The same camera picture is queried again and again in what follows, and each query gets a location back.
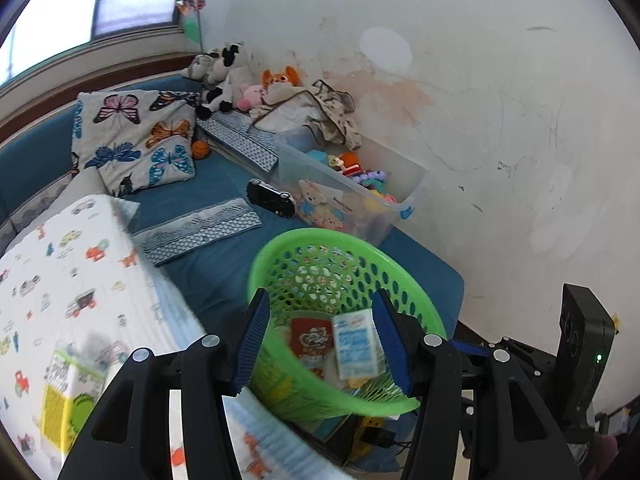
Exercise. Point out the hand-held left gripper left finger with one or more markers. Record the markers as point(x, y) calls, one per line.
point(252, 340)

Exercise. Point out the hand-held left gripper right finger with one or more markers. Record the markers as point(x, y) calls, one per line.
point(392, 345)

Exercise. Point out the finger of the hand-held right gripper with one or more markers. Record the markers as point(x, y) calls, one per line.
point(470, 349)

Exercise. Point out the white and blue milk carton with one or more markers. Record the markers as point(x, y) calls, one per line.
point(355, 350)

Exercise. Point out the green plastic basket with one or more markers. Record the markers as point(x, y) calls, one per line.
point(280, 260)

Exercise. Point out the person's right forearm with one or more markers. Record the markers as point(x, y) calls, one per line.
point(607, 457)

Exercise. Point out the yellow power strip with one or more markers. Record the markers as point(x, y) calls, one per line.
point(367, 420)

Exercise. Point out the blue sofa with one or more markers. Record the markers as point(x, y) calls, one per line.
point(225, 260)

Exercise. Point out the black plug adapter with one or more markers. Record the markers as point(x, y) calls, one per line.
point(381, 437)

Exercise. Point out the grey patterned mat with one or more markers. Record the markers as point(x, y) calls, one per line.
point(240, 140)
point(200, 230)

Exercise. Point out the clear plastic storage bin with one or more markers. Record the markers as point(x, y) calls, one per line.
point(350, 210)

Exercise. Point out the black toy car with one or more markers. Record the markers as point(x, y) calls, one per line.
point(270, 197)

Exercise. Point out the pile of colourful toys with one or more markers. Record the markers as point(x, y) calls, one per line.
point(350, 167)

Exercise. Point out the small toy basketball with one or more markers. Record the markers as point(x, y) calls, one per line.
point(200, 150)

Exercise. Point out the small butterfly print pillow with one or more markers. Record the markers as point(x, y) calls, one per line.
point(165, 160)

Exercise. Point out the green and yellow drink carton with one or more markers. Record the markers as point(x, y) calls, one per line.
point(60, 405)

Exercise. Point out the beige cloth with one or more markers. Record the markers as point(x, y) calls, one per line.
point(310, 110)

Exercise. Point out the pink plush toy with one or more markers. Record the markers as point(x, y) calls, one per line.
point(250, 96)

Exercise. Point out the grey patterned cushion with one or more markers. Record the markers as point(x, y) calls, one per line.
point(45, 200)

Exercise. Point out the black and white cow plush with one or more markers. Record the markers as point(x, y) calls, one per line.
point(225, 85)

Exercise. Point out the large butterfly print pillow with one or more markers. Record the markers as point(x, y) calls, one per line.
point(120, 115)

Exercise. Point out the orange fox plush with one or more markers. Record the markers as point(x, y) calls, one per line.
point(280, 79)

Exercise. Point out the grey plush toy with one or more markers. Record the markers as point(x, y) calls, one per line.
point(200, 65)

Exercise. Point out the colourful pinwheel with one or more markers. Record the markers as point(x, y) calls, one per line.
point(191, 2)

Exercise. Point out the window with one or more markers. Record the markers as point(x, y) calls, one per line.
point(130, 0)

